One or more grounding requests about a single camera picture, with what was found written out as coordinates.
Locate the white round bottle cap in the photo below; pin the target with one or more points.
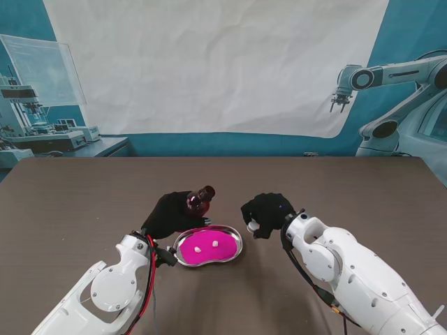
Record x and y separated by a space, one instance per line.
251 227

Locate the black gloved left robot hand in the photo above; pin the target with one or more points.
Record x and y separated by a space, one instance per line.
167 216

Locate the steel kidney-shaped tray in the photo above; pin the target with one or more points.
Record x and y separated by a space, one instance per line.
238 239

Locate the magenta tray liner pad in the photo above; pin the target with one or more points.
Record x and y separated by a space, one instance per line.
223 249

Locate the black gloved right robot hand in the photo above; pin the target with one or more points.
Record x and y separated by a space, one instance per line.
272 211

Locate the blue lab print banner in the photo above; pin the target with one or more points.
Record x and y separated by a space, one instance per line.
21 21

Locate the white zip tie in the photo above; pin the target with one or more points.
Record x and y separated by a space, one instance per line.
438 311

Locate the red transparent sample bottle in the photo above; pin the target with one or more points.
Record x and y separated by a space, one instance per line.
199 207

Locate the white wrinkled backdrop sheet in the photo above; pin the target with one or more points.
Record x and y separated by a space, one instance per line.
209 70

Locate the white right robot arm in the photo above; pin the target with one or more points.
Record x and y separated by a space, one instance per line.
349 265

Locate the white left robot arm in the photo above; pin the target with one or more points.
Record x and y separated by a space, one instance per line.
111 286

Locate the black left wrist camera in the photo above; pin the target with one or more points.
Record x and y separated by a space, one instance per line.
167 258

